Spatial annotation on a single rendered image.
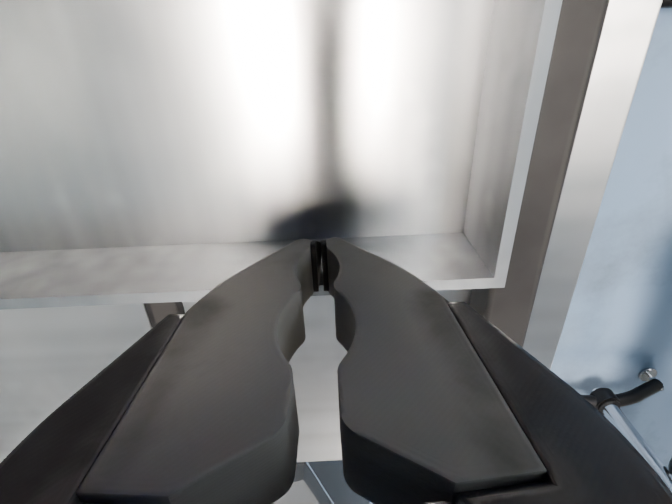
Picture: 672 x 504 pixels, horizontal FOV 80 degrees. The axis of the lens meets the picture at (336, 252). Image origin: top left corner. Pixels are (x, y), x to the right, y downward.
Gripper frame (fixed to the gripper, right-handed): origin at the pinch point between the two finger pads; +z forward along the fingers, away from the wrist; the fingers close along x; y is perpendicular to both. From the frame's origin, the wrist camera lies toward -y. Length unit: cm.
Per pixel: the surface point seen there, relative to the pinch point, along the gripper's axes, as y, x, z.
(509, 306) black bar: 3.8, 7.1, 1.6
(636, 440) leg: 104, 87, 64
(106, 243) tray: 1.3, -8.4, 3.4
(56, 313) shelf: 4.7, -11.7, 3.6
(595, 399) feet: 104, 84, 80
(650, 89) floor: 10, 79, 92
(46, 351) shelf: 6.8, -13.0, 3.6
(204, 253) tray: 1.5, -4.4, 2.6
